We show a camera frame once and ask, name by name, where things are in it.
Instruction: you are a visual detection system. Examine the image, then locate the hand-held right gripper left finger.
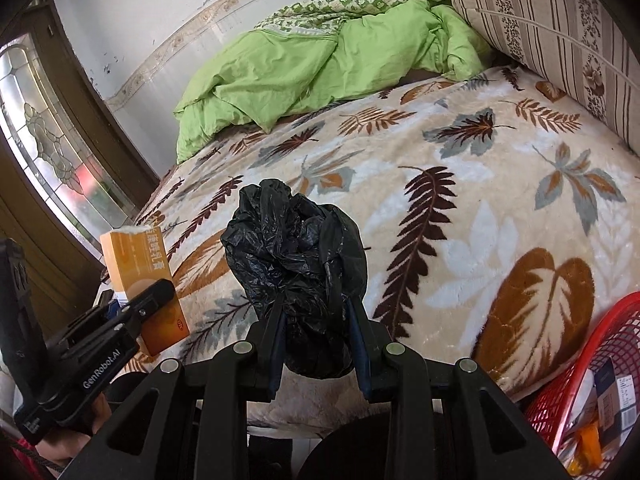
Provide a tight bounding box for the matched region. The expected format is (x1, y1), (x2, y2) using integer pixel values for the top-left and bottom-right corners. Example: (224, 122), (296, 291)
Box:
(75, 305), (301, 480)

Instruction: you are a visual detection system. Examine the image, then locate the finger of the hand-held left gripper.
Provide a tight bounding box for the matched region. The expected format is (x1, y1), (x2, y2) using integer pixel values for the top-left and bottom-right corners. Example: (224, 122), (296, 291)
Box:
(107, 279), (177, 342)
(59, 290), (126, 348)

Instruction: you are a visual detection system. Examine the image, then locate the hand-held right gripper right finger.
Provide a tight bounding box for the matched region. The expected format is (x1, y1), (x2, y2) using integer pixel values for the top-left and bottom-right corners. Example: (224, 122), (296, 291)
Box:
(345, 300), (568, 480)

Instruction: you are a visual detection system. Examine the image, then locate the orange medicine box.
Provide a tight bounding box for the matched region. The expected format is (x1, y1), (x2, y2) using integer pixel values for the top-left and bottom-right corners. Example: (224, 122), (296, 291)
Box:
(100, 227), (191, 357)

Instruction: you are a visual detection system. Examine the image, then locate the black plastic bag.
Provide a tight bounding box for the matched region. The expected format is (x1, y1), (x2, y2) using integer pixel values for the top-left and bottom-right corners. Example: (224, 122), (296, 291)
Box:
(221, 178), (368, 378)

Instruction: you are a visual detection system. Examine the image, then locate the red plastic mesh basket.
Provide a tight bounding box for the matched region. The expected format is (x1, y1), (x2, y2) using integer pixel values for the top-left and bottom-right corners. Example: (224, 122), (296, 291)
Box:
(522, 292), (640, 480)

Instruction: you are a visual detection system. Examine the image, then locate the person's left hand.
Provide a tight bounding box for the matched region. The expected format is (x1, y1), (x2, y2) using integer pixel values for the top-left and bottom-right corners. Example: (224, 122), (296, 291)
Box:
(35, 392), (113, 471)

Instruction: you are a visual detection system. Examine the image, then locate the red fuzzy cloth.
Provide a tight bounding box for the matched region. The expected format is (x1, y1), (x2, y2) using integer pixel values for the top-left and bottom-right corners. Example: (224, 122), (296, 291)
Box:
(10, 440), (46, 480)

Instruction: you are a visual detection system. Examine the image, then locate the wooden door with stained glass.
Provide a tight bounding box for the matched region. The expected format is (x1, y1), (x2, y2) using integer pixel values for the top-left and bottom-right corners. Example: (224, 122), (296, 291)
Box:
(0, 0), (161, 311)

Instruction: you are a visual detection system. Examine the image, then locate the orange crumpled wrapper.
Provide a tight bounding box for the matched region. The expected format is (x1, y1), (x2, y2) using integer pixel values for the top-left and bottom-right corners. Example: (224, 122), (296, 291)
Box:
(570, 422), (601, 471)

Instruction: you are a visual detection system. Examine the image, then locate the white medicine box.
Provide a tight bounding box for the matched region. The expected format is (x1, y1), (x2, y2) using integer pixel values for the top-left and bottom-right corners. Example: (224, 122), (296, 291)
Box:
(592, 357), (640, 451)

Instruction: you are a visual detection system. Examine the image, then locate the green duvet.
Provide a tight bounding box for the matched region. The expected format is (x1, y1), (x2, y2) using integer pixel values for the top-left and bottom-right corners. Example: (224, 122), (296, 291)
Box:
(172, 0), (493, 163)

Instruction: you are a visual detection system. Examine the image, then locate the green patterned quilt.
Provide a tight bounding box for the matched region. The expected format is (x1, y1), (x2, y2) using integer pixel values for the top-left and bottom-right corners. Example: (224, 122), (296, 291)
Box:
(255, 0), (451, 36)

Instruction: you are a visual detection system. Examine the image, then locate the striped floral cushion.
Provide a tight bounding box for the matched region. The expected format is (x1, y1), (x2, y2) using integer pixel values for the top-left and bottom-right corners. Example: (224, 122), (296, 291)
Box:
(445, 0), (640, 158)

